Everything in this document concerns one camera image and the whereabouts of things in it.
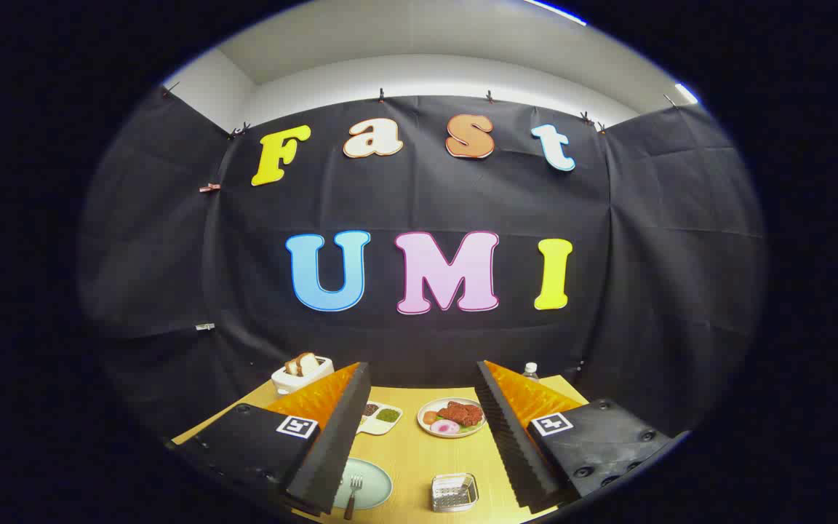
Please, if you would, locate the brown meat piece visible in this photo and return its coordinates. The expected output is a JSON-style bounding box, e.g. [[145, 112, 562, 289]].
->
[[437, 401, 484, 427]]

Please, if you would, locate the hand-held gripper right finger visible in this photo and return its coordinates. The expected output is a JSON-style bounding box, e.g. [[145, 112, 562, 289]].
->
[[476, 360, 689, 514]]

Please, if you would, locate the white toaster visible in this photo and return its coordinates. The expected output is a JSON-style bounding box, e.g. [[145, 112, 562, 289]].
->
[[271, 353, 335, 395]]

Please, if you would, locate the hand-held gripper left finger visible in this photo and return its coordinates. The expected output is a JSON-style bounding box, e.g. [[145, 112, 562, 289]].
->
[[172, 362, 372, 519]]

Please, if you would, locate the white divided dish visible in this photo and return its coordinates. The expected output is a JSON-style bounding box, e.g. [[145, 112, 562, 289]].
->
[[356, 402, 403, 436]]

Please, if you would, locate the white oval food plate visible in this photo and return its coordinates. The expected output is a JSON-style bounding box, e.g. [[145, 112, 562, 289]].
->
[[417, 397, 487, 439]]

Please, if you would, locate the wooden-handled metal fork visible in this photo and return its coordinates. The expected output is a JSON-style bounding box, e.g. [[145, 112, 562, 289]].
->
[[343, 475, 364, 520]]

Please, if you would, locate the pale green round plate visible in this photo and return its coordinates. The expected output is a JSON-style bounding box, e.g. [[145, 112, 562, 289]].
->
[[332, 457, 394, 510]]

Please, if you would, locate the square metal wire basket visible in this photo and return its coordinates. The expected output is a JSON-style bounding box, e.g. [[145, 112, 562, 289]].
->
[[431, 473, 479, 512]]

